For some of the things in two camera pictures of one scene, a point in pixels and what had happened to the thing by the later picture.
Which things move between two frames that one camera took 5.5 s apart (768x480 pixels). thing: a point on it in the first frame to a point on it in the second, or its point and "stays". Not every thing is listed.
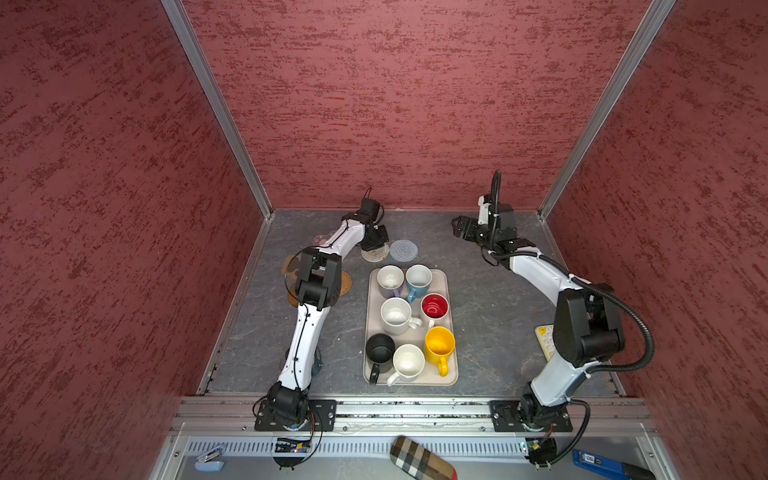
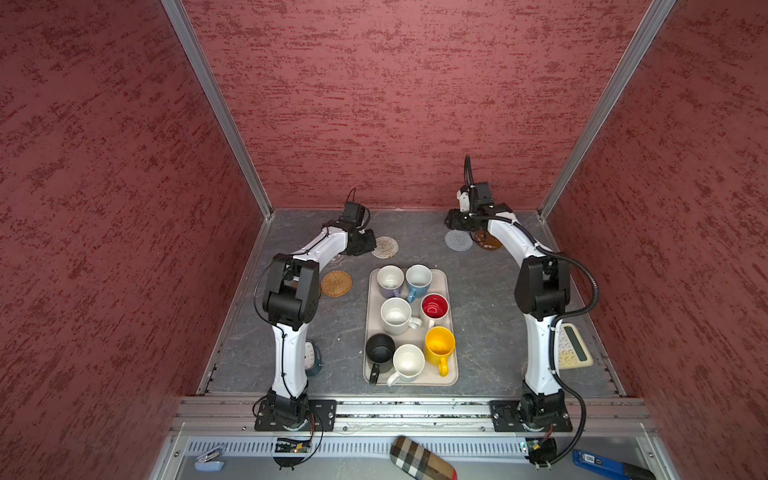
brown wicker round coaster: x=346 y=283 stays
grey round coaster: x=403 y=251 to x=458 y=240
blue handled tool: x=623 y=470 stays
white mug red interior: x=434 y=306 stays
